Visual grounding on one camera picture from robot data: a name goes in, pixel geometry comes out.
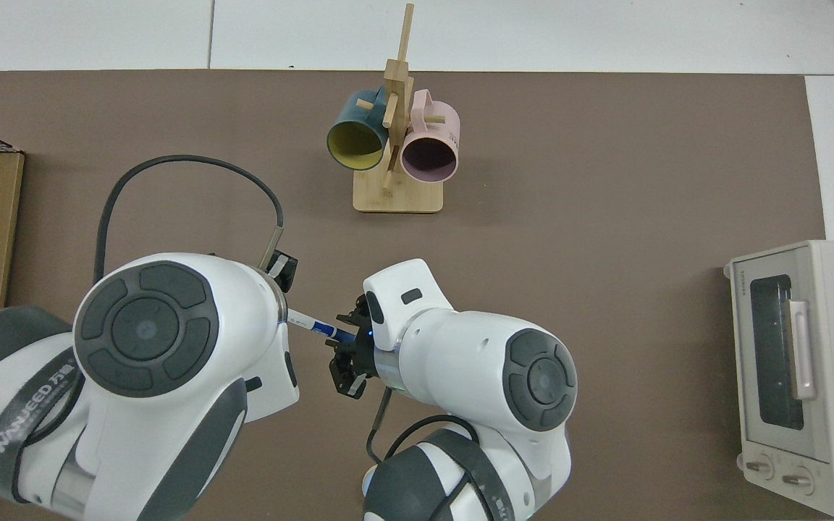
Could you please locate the blue and white marker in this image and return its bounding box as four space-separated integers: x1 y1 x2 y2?
287 308 356 342

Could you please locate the brown table cloth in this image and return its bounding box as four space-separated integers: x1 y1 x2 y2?
0 70 827 521

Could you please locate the teal cup yellow inside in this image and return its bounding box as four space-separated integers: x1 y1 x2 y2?
327 88 389 171

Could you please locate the wooden cup stand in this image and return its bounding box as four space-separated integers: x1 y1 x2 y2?
353 4 445 214

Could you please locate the pink cup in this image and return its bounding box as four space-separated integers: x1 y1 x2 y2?
400 89 460 183

